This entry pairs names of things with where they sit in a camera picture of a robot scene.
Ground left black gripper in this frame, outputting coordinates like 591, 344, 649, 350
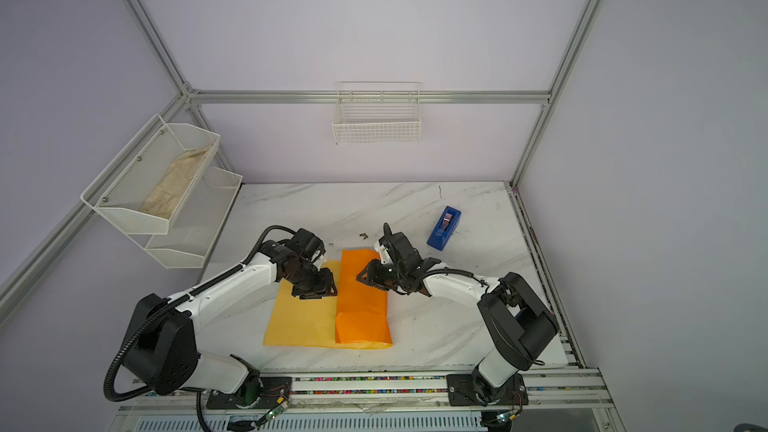
286, 262, 338, 301

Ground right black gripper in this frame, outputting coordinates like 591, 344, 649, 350
349, 262, 404, 290

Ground yellow orange wrapping paper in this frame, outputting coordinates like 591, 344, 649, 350
263, 249, 393, 350

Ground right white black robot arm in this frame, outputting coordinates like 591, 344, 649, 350
356, 223, 559, 394

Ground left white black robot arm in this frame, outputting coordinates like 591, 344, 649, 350
103, 226, 338, 405

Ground blue tape dispenser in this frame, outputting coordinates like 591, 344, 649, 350
427, 206, 461, 251

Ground lower white mesh shelf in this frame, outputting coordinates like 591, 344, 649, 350
144, 166, 242, 269

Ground white mesh shelf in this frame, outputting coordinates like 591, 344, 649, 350
144, 166, 242, 269
80, 115, 220, 235

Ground beige cloth in shelf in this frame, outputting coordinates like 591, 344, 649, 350
139, 146, 211, 219

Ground upper white mesh shelf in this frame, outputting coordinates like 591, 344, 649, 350
80, 115, 220, 235

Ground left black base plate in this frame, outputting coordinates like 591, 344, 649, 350
205, 376, 293, 410

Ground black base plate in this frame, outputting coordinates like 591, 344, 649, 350
446, 373, 529, 407
205, 376, 293, 410

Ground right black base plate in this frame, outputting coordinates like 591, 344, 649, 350
446, 373, 529, 407

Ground white wire wall basket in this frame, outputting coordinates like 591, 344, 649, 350
332, 82, 422, 145

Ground aluminium frame rail front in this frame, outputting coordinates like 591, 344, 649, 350
116, 367, 616, 416

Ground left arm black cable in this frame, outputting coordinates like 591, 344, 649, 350
103, 224, 298, 403

